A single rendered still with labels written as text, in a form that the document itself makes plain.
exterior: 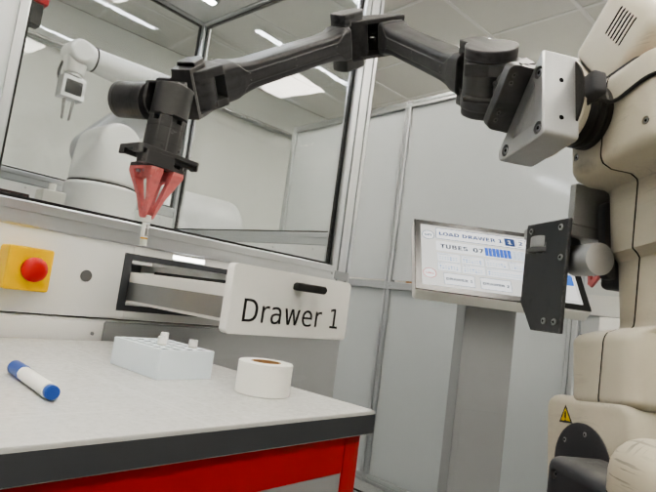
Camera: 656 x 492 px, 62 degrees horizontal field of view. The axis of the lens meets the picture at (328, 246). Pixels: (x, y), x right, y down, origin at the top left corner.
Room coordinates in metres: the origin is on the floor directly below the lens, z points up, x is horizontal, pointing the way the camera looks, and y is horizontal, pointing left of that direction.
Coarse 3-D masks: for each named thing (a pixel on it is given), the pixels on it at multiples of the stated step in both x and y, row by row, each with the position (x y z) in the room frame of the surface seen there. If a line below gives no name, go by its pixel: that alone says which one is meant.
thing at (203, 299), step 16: (128, 288) 1.08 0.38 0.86; (144, 288) 1.04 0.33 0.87; (160, 288) 1.01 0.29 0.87; (176, 288) 0.98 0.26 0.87; (192, 288) 0.95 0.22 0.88; (208, 288) 0.92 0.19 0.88; (224, 288) 0.89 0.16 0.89; (144, 304) 1.04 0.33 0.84; (160, 304) 1.00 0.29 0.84; (176, 304) 0.97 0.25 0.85; (192, 304) 0.94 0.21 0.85; (208, 304) 0.91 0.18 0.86
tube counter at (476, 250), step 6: (474, 246) 1.73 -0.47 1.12; (480, 246) 1.74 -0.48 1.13; (474, 252) 1.72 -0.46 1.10; (480, 252) 1.72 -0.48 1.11; (486, 252) 1.72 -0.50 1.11; (492, 252) 1.72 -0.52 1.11; (498, 252) 1.73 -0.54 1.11; (504, 252) 1.73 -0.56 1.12; (510, 252) 1.73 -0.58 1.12; (516, 252) 1.73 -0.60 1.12; (522, 252) 1.73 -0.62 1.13; (504, 258) 1.71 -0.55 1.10; (510, 258) 1.71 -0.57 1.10; (516, 258) 1.71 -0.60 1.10; (522, 258) 1.72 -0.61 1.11
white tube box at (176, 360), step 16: (112, 352) 0.79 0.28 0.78; (128, 352) 0.76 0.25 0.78; (144, 352) 0.73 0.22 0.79; (160, 352) 0.71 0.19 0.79; (176, 352) 0.73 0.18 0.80; (192, 352) 0.74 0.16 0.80; (208, 352) 0.76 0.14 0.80; (128, 368) 0.76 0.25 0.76; (144, 368) 0.73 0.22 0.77; (160, 368) 0.71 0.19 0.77; (176, 368) 0.73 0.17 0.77; (192, 368) 0.75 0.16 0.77; (208, 368) 0.77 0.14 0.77
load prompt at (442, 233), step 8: (440, 232) 1.76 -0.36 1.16; (448, 232) 1.77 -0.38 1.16; (456, 232) 1.77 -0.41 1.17; (464, 232) 1.77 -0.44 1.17; (472, 232) 1.78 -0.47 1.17; (456, 240) 1.75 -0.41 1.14; (464, 240) 1.75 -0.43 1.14; (472, 240) 1.75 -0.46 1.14; (480, 240) 1.76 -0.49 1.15; (488, 240) 1.76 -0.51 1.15; (496, 240) 1.76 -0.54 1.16; (504, 240) 1.76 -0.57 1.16; (512, 240) 1.77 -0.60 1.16; (520, 240) 1.77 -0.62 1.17; (520, 248) 1.75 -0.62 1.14
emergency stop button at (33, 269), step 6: (30, 258) 0.88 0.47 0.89; (36, 258) 0.89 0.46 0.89; (24, 264) 0.88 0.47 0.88; (30, 264) 0.88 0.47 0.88; (36, 264) 0.88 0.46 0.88; (42, 264) 0.89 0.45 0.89; (24, 270) 0.88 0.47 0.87; (30, 270) 0.88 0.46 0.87; (36, 270) 0.89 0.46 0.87; (42, 270) 0.89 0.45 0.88; (24, 276) 0.88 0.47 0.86; (30, 276) 0.88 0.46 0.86; (36, 276) 0.89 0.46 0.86; (42, 276) 0.90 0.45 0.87
